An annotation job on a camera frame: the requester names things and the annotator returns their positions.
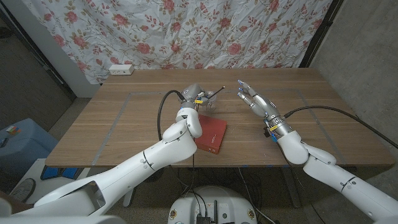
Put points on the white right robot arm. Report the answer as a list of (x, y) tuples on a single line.
[(326, 171)]

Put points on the rubik's cube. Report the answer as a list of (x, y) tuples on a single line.
[(13, 130)]

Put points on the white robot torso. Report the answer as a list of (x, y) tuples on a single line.
[(214, 199)]

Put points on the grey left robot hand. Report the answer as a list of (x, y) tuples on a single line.
[(192, 95)]

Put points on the floral backdrop cloth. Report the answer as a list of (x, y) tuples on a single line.
[(186, 31)]

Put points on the blue storage box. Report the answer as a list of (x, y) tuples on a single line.
[(28, 146)]

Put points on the black mechanical pencil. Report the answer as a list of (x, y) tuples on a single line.
[(219, 90)]

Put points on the red notebook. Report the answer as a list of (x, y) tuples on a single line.
[(214, 133)]

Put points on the white power strip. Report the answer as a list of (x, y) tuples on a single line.
[(121, 69)]

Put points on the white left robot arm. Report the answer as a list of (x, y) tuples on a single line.
[(140, 165)]

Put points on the metal table leg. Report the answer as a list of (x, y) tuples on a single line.
[(127, 199), (292, 189)]

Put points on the clear glass cup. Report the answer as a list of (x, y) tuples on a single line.
[(214, 105)]

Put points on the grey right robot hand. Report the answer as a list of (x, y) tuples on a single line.
[(264, 107)]

